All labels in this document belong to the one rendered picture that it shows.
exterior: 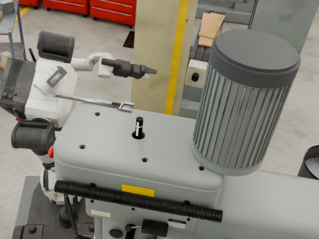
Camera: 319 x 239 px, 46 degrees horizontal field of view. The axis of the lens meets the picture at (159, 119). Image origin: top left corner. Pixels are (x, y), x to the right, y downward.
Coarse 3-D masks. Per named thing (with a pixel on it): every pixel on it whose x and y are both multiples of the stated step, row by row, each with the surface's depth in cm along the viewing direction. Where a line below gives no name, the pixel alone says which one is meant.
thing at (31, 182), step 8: (32, 176) 281; (24, 184) 274; (32, 184) 275; (24, 192) 269; (32, 192) 270; (24, 200) 264; (24, 208) 258; (24, 216) 253; (16, 224) 248; (24, 224) 249
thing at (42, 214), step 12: (36, 192) 249; (36, 204) 242; (48, 204) 243; (60, 204) 244; (72, 204) 244; (84, 204) 245; (36, 216) 235; (48, 216) 236; (84, 216) 238; (24, 228) 223; (36, 228) 222; (48, 228) 227; (60, 228) 227; (84, 228) 227
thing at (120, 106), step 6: (60, 96) 114; (66, 96) 114; (72, 96) 115; (78, 96) 115; (90, 102) 114; (96, 102) 114; (102, 102) 114; (108, 102) 114; (114, 102) 115; (126, 102) 115; (120, 108) 113; (126, 108) 113
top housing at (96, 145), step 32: (64, 128) 105; (96, 128) 106; (128, 128) 107; (160, 128) 108; (192, 128) 110; (64, 160) 97; (96, 160) 97; (128, 160) 97; (160, 160) 98; (192, 160) 99; (128, 192) 101; (160, 192) 99; (192, 192) 97
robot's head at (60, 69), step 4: (56, 68) 148; (60, 68) 147; (56, 72) 146; (60, 72) 149; (64, 72) 148; (52, 76) 146; (60, 76) 148; (48, 80) 145; (56, 80) 147; (52, 84) 146
